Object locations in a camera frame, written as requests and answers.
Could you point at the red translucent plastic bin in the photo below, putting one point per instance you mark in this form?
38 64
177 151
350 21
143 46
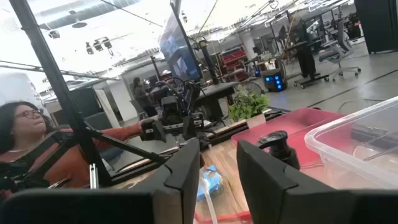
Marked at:
280 124

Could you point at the green plant in white pot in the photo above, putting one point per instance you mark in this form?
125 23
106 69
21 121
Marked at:
248 104

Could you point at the black side table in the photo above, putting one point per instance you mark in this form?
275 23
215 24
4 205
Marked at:
217 88

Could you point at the silver metal bracket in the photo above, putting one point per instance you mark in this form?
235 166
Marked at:
94 177

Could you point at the computer tower with blue lights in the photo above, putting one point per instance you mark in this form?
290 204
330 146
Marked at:
275 81

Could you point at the large clear plastic bin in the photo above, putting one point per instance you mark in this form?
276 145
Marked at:
357 161

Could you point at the black standing desk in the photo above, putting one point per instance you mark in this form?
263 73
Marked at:
306 62

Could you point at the person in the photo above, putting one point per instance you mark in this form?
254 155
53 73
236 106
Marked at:
141 96
71 165

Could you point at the large black display screen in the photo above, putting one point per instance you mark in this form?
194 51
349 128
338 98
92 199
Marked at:
178 53

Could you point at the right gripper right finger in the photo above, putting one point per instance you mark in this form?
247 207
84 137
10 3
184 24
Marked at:
280 199

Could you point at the red dish brush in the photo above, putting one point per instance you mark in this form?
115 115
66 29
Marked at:
224 217

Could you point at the clear soap bottle black pump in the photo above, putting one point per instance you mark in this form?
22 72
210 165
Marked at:
275 140

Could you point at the blue dish brush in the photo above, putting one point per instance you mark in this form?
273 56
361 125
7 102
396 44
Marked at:
213 183

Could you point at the black aluminium rig frame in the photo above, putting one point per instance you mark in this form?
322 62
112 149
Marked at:
53 71

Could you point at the red storage rack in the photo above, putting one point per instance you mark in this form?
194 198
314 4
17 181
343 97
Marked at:
233 60

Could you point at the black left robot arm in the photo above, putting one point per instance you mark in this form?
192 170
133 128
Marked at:
188 93

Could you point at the grey office chair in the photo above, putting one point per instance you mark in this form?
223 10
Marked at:
340 49

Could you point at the dark tall cabinet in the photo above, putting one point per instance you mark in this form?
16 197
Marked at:
377 25

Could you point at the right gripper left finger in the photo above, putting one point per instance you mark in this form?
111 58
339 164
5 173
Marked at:
93 205

